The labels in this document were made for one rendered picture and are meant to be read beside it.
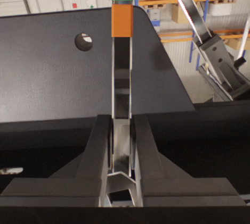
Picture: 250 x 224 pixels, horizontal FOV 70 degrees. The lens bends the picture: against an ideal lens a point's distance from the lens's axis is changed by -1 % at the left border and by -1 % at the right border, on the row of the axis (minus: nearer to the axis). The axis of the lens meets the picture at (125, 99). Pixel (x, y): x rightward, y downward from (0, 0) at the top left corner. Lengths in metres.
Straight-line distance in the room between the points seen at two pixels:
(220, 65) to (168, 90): 0.11
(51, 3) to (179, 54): 6.59
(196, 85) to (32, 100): 11.04
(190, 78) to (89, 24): 10.70
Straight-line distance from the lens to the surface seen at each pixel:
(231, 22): 10.65
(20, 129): 0.27
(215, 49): 0.26
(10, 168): 0.29
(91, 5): 9.15
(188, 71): 10.62
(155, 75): 0.19
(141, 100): 0.20
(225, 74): 0.29
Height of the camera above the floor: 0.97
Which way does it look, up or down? 32 degrees up
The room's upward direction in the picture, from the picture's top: 175 degrees clockwise
